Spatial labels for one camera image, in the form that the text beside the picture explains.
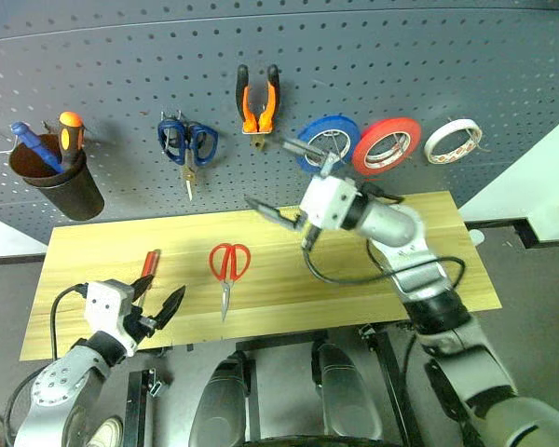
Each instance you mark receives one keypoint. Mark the orange and black pliers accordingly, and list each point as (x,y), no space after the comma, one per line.
(271,104)

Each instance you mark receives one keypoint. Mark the black metal table frame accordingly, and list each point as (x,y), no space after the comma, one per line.
(393,372)

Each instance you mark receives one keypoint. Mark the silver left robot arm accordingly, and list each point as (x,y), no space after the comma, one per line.
(51,391)

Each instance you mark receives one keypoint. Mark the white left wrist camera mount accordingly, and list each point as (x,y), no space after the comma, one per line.
(104,307)

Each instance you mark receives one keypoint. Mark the dark grey rounded shape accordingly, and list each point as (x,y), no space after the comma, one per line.
(347,396)
(223,405)

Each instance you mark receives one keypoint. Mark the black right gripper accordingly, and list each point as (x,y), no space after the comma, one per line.
(309,237)

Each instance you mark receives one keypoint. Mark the grey perforated pegboard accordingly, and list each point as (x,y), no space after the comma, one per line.
(121,46)

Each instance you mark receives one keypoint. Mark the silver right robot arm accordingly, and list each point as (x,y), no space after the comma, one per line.
(452,335)

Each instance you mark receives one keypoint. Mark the blue tape roll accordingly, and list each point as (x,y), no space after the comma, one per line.
(326,123)

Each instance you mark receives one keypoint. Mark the silver metal bracket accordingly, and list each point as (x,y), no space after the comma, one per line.
(156,383)

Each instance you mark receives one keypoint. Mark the red tape roll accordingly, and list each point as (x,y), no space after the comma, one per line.
(386,126)

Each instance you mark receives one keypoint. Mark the dark brown cup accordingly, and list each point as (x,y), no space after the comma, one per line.
(70,191)

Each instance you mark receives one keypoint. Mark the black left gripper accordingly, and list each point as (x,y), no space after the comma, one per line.
(137,323)

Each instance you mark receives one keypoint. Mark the white tape roll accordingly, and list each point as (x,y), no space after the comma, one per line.
(452,126)

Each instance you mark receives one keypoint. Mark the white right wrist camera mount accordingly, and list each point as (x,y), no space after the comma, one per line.
(328,200)

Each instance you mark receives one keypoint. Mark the orange and black screwdriver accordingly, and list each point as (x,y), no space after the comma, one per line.
(71,135)

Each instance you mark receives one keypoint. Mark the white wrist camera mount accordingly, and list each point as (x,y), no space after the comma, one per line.
(104,307)
(328,200)

